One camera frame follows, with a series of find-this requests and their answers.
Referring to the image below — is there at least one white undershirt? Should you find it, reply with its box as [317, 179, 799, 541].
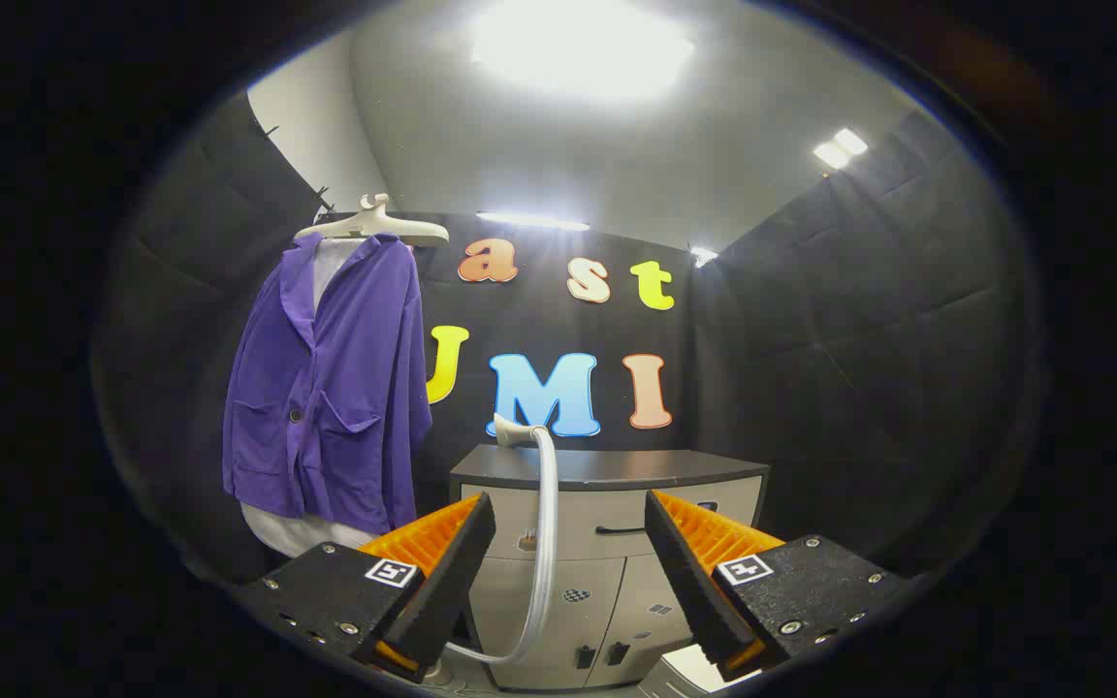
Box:
[240, 238, 380, 559]

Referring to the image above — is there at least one long ceiling light strip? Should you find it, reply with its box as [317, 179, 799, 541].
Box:
[477, 211, 590, 232]

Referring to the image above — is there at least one purple corduroy jacket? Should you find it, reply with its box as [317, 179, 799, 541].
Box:
[222, 233, 434, 536]

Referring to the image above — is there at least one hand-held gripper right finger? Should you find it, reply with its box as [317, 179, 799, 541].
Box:
[644, 490, 913, 680]

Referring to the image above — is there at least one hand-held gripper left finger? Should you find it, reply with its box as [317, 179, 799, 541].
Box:
[234, 492, 498, 684]

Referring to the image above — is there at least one large ceiling light panel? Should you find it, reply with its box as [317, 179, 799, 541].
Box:
[471, 0, 695, 98]

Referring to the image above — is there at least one white clothes hanger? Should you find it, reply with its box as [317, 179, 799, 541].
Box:
[293, 193, 450, 247]

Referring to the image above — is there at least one white flat object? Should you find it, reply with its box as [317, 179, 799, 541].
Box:
[660, 645, 763, 695]

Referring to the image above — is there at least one grey cabinet with dark top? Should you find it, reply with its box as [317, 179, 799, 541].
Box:
[449, 444, 771, 691]

